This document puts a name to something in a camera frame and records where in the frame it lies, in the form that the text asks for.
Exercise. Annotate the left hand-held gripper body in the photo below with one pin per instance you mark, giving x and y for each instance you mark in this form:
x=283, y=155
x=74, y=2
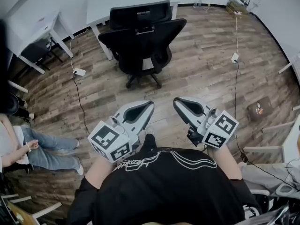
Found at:
x=110, y=139

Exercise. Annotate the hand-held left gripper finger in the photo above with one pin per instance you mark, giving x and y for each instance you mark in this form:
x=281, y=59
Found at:
x=146, y=116
x=131, y=104

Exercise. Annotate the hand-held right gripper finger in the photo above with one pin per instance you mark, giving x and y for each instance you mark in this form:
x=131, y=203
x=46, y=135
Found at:
x=185, y=116
x=198, y=100

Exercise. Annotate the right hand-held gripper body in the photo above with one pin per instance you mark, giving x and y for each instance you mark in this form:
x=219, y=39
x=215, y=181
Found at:
x=220, y=130

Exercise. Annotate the black mesh office chair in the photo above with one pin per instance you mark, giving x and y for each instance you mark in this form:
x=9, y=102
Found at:
x=140, y=46

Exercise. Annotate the person's right forearm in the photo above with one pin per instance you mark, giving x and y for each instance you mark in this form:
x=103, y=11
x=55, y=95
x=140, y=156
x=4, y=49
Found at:
x=227, y=163

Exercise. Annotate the person's left forearm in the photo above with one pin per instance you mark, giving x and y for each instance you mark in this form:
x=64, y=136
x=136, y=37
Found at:
x=98, y=172

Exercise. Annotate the black side chair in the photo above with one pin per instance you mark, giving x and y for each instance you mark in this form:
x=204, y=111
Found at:
x=35, y=50

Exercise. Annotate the person's light shoe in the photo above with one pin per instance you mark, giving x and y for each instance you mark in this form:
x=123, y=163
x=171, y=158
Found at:
x=150, y=129

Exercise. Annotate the person's black trouser leg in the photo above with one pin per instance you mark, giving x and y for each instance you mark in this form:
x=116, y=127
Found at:
x=150, y=142

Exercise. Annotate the black power adapter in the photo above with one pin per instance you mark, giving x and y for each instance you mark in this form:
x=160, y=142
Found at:
x=244, y=158

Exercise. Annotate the brown cardboard box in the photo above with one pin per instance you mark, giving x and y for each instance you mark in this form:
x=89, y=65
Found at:
x=260, y=108

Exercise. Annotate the white power strip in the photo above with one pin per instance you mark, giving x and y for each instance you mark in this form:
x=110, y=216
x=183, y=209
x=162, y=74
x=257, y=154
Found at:
x=234, y=57
x=79, y=72

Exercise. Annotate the grey cloth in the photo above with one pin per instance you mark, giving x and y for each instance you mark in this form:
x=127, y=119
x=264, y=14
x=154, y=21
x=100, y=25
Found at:
x=264, y=174

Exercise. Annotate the white desk with grey cloth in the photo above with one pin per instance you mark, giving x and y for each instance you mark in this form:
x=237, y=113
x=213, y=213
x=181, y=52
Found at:
x=290, y=146

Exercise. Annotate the person's black printed shirt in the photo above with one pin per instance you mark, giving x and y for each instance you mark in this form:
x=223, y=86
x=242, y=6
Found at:
x=164, y=191

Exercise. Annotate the white slanted desk leg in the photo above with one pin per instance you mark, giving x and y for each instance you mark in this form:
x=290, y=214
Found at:
x=287, y=68

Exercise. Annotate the clear water bottle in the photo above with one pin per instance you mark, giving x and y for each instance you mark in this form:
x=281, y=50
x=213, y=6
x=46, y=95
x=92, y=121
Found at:
x=195, y=4
x=199, y=2

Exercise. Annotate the olive cardboard boxes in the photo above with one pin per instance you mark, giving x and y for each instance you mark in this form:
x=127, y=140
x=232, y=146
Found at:
x=236, y=6

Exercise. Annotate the white table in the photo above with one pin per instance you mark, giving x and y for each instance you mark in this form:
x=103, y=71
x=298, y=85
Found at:
x=98, y=1

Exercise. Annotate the tan wooden board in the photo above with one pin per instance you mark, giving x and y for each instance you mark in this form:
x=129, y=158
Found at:
x=22, y=215

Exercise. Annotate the white desk with sticker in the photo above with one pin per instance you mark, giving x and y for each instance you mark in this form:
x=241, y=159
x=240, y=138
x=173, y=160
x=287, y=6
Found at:
x=28, y=24

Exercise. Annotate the white frame rails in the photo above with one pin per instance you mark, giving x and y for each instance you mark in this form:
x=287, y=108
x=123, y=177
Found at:
x=44, y=208

